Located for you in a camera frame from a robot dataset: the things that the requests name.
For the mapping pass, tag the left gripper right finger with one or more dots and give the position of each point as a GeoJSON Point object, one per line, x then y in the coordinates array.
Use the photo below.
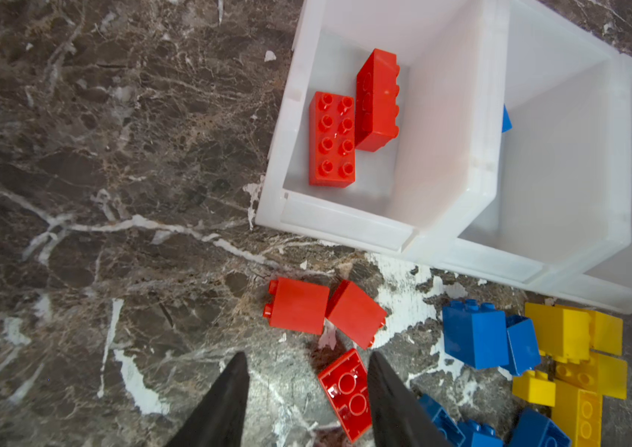
{"type": "Point", "coordinates": [397, 418]}

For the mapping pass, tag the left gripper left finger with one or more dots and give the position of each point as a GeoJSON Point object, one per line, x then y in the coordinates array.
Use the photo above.
{"type": "Point", "coordinates": [218, 420]}

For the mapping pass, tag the small blue brick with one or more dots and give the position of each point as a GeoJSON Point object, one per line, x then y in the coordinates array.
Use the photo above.
{"type": "Point", "coordinates": [442, 420]}

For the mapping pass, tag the long yellow brick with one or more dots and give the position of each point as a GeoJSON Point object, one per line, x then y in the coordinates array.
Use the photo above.
{"type": "Point", "coordinates": [578, 413]}

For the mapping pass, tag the blue studded brick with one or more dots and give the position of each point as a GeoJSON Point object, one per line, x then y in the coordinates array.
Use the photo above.
{"type": "Point", "coordinates": [536, 430]}

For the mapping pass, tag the long red brick slanted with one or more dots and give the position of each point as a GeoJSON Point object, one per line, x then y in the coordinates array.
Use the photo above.
{"type": "Point", "coordinates": [376, 108]}

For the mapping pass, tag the blue brick rear tall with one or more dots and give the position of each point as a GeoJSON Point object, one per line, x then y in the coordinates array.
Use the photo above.
{"type": "Point", "coordinates": [475, 334]}

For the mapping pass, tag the red square brick rear right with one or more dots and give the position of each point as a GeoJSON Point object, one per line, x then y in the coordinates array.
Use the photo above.
{"type": "Point", "coordinates": [355, 313]}

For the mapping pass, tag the red square brick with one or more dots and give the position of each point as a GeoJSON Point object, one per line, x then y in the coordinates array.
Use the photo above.
{"type": "Point", "coordinates": [355, 313]}
{"type": "Point", "coordinates": [297, 306]}

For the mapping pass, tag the small yellow brick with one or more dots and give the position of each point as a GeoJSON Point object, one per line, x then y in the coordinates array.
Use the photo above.
{"type": "Point", "coordinates": [535, 387]}

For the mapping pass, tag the red square brick rear left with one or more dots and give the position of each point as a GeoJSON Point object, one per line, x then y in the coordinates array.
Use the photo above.
{"type": "Point", "coordinates": [297, 306]}

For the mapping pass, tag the blue brick beside yellow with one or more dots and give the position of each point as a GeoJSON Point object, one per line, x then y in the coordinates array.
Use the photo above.
{"type": "Point", "coordinates": [523, 349]}

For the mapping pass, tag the white middle bin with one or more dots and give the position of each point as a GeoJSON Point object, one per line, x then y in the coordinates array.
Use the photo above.
{"type": "Point", "coordinates": [564, 182]}

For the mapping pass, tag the white left bin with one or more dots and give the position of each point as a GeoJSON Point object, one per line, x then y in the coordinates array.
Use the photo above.
{"type": "Point", "coordinates": [413, 197]}

